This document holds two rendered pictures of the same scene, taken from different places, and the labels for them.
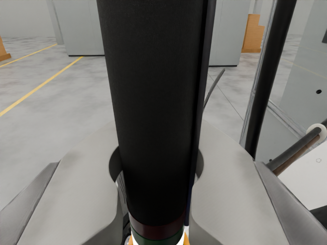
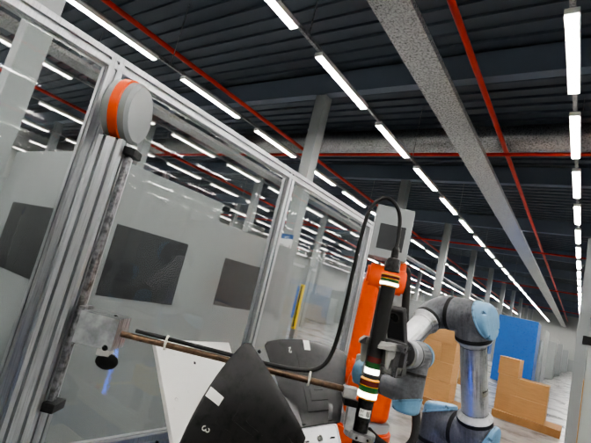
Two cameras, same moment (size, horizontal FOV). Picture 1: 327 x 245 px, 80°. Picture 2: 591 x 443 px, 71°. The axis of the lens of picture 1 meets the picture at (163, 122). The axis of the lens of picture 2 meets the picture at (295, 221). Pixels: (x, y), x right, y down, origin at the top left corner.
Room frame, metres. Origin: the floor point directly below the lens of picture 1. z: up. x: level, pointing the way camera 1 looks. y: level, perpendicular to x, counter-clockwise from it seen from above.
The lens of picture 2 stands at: (0.99, 0.41, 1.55)
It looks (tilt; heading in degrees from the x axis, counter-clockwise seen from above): 9 degrees up; 218
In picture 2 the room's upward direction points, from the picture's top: 14 degrees clockwise
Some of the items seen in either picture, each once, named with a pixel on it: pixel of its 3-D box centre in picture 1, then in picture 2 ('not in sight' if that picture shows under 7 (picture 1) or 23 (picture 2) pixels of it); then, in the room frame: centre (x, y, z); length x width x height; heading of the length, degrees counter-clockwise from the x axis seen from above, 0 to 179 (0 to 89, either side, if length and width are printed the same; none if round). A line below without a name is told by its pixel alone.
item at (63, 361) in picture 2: not in sight; (94, 272); (0.48, -0.54, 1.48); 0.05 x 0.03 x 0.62; 37
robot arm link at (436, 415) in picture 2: not in sight; (440, 420); (-0.69, -0.03, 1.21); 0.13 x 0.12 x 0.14; 80
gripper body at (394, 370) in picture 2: not in sight; (393, 355); (-0.04, 0.00, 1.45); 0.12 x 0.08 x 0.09; 0
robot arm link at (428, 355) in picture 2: not in sight; (416, 356); (-0.20, 0.00, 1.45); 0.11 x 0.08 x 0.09; 0
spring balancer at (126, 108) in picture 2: not in sight; (127, 112); (0.50, -0.57, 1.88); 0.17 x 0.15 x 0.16; 2
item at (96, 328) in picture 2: not in sight; (99, 328); (0.45, -0.50, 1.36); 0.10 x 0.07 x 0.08; 127
